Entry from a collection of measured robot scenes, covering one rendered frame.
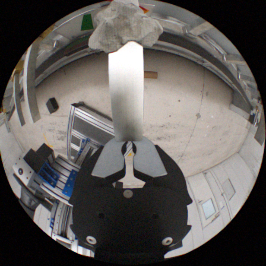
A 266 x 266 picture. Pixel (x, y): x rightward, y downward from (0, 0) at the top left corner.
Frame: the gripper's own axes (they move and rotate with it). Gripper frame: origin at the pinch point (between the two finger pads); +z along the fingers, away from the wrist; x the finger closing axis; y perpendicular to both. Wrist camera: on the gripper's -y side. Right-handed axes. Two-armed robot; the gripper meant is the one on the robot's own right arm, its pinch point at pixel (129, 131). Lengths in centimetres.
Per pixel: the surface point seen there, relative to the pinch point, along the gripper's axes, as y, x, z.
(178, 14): -52, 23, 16
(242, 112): -13, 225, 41
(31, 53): -23.1, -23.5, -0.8
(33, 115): -5.8, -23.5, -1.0
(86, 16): -29.7, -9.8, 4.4
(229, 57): -32, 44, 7
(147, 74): -21, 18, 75
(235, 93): -50, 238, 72
